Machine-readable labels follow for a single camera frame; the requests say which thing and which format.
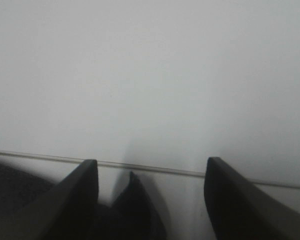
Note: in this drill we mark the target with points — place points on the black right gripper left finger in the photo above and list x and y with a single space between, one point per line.
65 212

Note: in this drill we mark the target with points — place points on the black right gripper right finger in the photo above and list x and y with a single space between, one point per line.
238 210

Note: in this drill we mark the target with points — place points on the dark navy towel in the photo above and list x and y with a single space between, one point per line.
132 216

